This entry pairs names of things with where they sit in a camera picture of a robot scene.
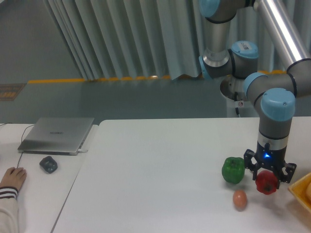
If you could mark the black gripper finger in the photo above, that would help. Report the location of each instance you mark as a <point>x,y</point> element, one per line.
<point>251,163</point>
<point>284,172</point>

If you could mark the black small device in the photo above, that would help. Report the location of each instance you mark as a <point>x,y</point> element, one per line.
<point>48,164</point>

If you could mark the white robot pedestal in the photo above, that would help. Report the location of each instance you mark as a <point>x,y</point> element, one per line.
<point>237,105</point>

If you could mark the pale green curtain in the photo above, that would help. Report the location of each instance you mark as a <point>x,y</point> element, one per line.
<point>133,38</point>

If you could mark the white striped sleeve forearm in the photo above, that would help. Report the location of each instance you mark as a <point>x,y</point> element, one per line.
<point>8,210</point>

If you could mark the person's hand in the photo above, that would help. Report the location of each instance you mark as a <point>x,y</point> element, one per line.
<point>14,178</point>

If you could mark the brown egg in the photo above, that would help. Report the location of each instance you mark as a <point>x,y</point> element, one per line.
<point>240,199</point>

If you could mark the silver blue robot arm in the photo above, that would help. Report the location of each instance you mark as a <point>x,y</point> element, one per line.
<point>273,96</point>

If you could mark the silver laptop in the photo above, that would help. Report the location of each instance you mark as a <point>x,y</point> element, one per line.
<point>57,135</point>

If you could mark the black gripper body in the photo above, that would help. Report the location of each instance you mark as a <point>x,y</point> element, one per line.
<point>272,159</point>

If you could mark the red bell pepper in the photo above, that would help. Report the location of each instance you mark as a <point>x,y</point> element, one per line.
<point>266,182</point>

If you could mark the yellow tray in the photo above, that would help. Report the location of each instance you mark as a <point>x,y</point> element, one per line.
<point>301,190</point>

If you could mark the green bell pepper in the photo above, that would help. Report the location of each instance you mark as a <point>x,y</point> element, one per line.
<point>233,170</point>

